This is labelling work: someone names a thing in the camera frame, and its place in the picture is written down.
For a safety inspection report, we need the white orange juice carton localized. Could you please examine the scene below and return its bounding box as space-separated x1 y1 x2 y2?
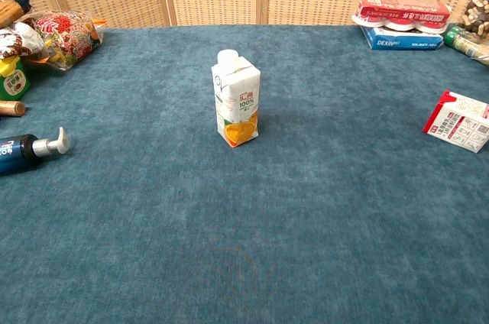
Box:
211 49 262 148

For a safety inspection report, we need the teal fabric tablecloth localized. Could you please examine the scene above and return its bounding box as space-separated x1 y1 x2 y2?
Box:
0 24 489 324

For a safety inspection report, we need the blue white DEXIN box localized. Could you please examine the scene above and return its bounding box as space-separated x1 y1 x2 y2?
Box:
360 25 445 51

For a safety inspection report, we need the red white yogurt cup pack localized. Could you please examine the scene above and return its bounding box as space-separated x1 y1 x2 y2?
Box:
351 0 452 34

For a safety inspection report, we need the red floral snack bag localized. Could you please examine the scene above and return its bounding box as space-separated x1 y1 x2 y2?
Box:
23 10 105 71

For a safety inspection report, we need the red white paper box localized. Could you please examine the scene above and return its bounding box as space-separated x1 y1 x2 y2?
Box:
422 89 489 154

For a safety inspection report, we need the blue pump dispenser bottle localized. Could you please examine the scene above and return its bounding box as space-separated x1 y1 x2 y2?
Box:
0 127 71 177

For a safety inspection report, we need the green jar with yellow lid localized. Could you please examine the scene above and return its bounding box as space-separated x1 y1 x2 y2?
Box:
0 57 32 102

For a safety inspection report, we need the green capped glass bottle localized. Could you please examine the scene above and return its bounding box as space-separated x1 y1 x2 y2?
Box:
443 26 489 62

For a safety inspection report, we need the white brown patterned snack bag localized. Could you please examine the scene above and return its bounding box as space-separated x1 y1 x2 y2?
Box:
0 21 47 60

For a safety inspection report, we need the brown bread in dark bag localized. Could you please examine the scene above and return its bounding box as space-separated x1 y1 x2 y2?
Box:
0 0 33 29

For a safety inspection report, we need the nut snack bag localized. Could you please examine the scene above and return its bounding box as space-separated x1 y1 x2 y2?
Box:
457 0 489 34

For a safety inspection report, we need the wooden rolling pin handle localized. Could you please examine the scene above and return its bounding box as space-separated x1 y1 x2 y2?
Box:
0 100 28 118

